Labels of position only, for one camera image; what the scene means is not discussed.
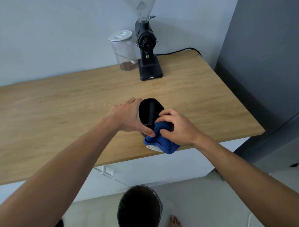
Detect person's right hand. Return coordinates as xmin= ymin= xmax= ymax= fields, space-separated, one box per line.
xmin=155 ymin=108 xmax=204 ymax=148

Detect person's left hand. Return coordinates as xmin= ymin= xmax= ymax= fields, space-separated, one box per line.
xmin=106 ymin=97 xmax=156 ymax=138

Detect blue cleaning cloth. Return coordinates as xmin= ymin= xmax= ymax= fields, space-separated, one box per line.
xmin=143 ymin=121 xmax=181 ymax=155

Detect black plastic grounds container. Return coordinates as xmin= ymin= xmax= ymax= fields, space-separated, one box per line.
xmin=138 ymin=98 xmax=165 ymax=138

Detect person's right forearm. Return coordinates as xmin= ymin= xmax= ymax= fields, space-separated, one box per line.
xmin=193 ymin=134 xmax=299 ymax=227

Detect person's left forearm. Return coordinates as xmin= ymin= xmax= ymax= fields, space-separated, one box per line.
xmin=0 ymin=116 xmax=122 ymax=227

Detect white cabinet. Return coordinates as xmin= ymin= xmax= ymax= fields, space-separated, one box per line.
xmin=0 ymin=137 xmax=251 ymax=204

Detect black coffee grinder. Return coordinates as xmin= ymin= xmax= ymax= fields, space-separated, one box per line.
xmin=124 ymin=0 xmax=163 ymax=81

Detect brown coffee grounds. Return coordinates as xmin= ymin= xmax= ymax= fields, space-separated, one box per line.
xmin=120 ymin=61 xmax=138 ymax=72

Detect spoon in jar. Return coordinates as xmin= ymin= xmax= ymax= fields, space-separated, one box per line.
xmin=115 ymin=53 xmax=137 ymax=64

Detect round trash bin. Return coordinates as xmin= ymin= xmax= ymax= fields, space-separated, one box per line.
xmin=117 ymin=185 xmax=163 ymax=227

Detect clear glass jar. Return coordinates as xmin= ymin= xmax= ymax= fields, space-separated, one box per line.
xmin=108 ymin=30 xmax=138 ymax=72

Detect person's bare foot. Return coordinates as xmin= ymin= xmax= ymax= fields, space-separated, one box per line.
xmin=168 ymin=215 xmax=182 ymax=227

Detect white jar lid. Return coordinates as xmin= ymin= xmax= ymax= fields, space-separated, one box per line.
xmin=108 ymin=30 xmax=133 ymax=43

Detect tall grey cabinet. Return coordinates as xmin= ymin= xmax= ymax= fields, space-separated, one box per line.
xmin=214 ymin=0 xmax=299 ymax=174

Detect white cabinet handle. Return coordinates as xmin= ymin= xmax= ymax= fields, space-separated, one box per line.
xmin=100 ymin=165 xmax=115 ymax=179

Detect black power cable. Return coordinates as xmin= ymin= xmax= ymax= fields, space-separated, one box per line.
xmin=153 ymin=47 xmax=203 ymax=57

